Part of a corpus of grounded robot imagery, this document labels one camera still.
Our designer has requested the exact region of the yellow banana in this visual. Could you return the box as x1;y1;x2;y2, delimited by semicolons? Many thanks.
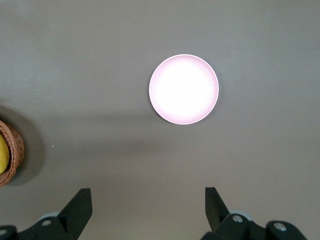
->
0;134;11;175

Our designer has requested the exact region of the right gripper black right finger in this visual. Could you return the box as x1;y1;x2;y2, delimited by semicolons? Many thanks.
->
201;186;254;240

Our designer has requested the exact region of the pink round plate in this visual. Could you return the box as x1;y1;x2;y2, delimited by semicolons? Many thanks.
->
148;53;221;125

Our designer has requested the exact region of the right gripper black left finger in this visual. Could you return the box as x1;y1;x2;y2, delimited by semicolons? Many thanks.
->
22;188;94;240

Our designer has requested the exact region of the brown wicker basket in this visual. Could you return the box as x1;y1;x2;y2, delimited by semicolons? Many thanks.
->
0;119;26;188

